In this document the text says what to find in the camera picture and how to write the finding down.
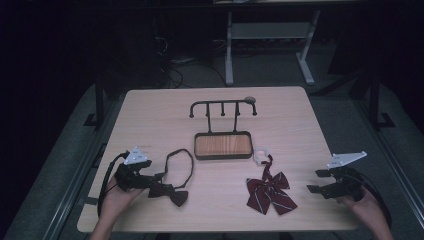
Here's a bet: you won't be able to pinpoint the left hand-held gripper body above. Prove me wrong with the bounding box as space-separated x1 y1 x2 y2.
114 145 158 193

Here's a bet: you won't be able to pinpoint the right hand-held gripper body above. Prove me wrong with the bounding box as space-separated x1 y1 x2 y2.
325 150 368 203

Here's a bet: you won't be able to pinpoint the black bow tie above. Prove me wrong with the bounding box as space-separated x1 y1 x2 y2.
147 148 195 208

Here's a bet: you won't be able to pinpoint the dark red striped bow tie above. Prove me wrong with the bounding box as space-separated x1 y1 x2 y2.
245 148 299 216

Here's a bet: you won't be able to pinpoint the black hook rack wooden base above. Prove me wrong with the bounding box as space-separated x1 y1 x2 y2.
188 98 258 161

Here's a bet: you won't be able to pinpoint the person's right hand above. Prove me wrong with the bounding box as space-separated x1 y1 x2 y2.
335 186 385 228

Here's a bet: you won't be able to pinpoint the person's left hand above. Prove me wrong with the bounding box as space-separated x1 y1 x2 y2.
98 174 145 224

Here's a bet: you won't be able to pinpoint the black metal stand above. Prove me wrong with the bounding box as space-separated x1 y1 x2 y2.
365 69 397 131
83 75 108 128

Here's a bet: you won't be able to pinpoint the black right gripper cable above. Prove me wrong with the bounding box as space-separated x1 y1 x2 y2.
346 168 394 231

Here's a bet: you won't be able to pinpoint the black floor cables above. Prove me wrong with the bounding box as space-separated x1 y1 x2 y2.
152 33 228 90

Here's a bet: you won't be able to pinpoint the white metal desk frame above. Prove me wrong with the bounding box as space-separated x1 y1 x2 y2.
224 9 322 87

